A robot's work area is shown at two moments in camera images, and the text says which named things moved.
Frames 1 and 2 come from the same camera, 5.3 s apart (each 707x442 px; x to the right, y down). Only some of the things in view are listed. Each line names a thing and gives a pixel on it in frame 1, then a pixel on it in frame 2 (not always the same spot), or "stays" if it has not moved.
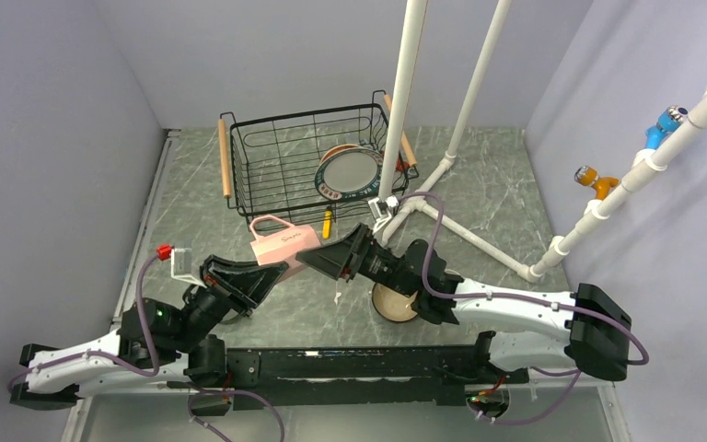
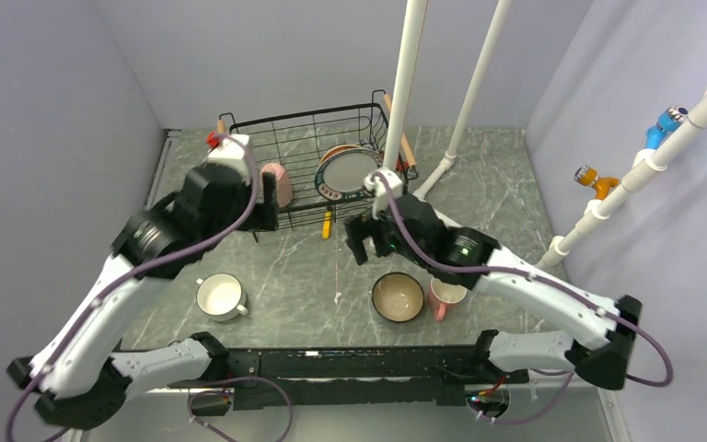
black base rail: [372, 377] stays
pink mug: [278, 248] to [283, 186]
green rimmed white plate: [349, 174] stays
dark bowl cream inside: [392, 305] stays
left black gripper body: [205, 309] to [264, 215]
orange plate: [337, 149] stays
